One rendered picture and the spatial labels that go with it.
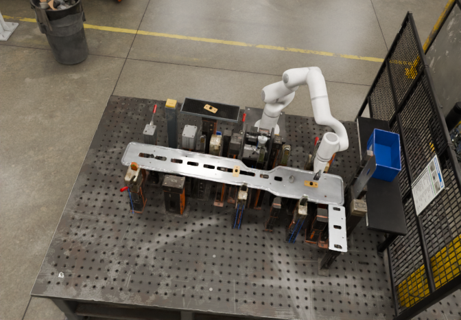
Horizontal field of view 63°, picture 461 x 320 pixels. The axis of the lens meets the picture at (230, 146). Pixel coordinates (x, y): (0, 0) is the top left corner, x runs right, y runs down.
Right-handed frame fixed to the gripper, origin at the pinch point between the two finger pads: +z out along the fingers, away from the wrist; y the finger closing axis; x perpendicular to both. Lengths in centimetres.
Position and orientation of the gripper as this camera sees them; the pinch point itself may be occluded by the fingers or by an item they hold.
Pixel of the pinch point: (315, 172)
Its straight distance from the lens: 227.3
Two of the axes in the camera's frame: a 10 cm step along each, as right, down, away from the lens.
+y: -1.5, 7.5, -6.4
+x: 9.8, 1.7, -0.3
